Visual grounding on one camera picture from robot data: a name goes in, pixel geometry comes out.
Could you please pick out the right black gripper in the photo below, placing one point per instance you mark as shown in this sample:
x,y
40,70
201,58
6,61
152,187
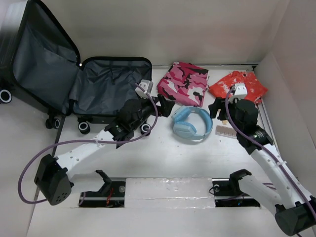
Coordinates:
x,y
214,107

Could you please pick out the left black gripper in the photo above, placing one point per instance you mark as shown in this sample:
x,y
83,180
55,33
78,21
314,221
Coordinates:
x,y
164,110

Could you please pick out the light blue headphones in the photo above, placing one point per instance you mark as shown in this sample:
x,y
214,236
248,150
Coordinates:
x,y
185,130

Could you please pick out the pink camouflage garment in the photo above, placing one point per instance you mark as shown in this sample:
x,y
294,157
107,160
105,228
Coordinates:
x,y
185,84

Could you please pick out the red white garment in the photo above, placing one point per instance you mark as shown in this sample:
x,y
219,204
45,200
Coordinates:
x,y
255,91

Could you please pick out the black kids space suitcase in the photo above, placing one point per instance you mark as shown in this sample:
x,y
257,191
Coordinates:
x,y
41,65

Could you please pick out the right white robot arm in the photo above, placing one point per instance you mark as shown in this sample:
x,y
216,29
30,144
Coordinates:
x,y
293,206

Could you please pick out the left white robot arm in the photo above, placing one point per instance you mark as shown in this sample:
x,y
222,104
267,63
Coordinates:
x,y
58,177

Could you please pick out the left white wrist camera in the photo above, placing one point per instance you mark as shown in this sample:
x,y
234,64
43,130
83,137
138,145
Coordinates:
x,y
143,88

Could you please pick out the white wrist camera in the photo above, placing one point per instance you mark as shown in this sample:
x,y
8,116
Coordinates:
x,y
143,88
239,90

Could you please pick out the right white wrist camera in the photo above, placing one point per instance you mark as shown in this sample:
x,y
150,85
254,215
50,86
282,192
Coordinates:
x,y
239,90

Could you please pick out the aluminium side rail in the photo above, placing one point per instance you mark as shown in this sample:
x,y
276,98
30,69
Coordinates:
x,y
263,113

